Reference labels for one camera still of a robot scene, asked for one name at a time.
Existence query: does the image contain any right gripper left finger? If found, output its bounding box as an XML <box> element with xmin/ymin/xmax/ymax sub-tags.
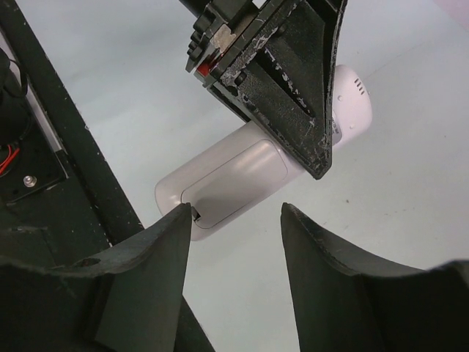
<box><xmin>1</xmin><ymin>204</ymin><xmax>213</xmax><ymax>351</ymax></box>

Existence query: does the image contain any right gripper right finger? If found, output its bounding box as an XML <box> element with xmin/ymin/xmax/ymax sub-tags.
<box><xmin>281</xmin><ymin>203</ymin><xmax>468</xmax><ymax>351</ymax></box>

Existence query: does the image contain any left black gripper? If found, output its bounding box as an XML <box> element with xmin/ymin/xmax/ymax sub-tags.
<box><xmin>181</xmin><ymin>1</ymin><xmax>347</xmax><ymax>180</ymax></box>

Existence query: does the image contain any white remote control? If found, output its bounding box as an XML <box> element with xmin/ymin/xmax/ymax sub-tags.
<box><xmin>155</xmin><ymin>65</ymin><xmax>372</xmax><ymax>241</ymax></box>

